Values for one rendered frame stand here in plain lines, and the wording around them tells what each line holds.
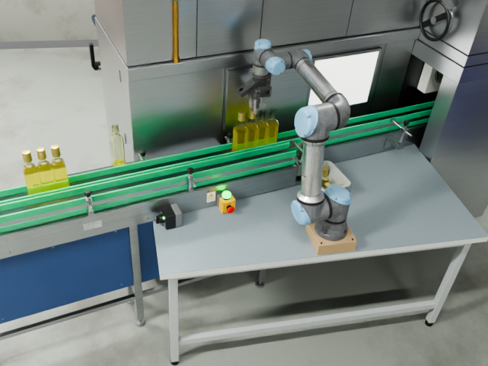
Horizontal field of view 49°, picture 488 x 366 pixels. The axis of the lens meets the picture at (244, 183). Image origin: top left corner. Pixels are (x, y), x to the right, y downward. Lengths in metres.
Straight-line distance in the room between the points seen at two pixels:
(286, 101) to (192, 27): 0.68
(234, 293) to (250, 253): 0.85
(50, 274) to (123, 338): 0.63
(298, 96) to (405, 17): 0.72
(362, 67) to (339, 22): 0.33
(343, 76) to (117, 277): 1.57
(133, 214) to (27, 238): 0.46
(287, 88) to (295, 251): 0.86
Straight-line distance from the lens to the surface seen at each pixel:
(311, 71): 2.32
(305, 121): 2.07
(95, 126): 4.64
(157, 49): 2.43
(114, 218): 2.46
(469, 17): 2.94
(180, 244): 2.44
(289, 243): 2.48
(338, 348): 3.09
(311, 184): 2.21
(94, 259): 2.63
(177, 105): 2.59
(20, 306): 2.76
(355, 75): 3.01
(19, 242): 2.45
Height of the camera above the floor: 2.48
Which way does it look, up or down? 38 degrees down
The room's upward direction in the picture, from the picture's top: 5 degrees clockwise
